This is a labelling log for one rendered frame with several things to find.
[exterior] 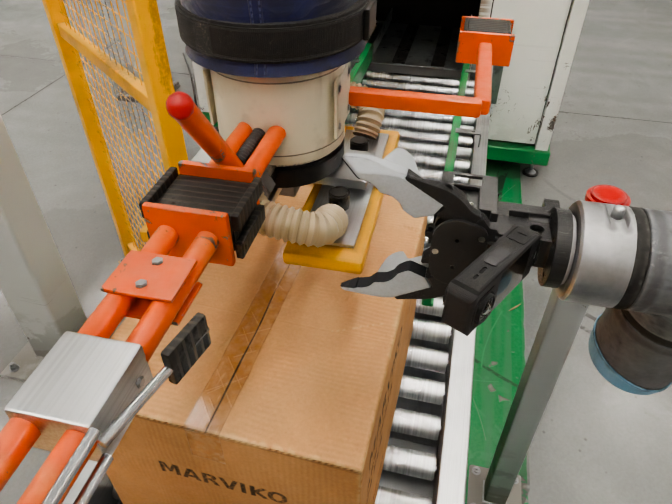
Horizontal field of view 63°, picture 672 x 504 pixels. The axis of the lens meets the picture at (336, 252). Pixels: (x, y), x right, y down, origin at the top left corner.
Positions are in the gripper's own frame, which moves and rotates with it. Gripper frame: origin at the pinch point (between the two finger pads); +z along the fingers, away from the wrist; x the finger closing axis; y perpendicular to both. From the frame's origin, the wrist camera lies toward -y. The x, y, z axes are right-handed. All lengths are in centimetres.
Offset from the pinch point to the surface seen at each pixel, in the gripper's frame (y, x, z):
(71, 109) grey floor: 241, -123, 229
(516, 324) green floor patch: 116, -123, -44
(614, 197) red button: 45, -20, -37
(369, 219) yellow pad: 17.9, -11.3, -0.2
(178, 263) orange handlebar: -8.5, 0.9, 11.7
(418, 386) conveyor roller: 37, -69, -10
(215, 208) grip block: -0.8, 1.2, 11.6
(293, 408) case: -0.1, -29.5, 5.7
